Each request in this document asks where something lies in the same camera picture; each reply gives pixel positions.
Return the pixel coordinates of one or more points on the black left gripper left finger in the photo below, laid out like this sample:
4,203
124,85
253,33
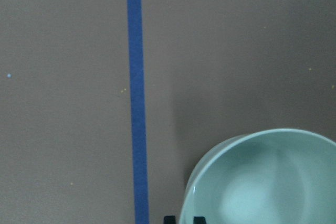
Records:
169,220

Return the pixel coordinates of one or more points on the pale green ceramic bowl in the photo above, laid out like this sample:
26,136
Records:
272,176

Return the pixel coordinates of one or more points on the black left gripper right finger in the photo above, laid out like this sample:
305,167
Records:
199,220

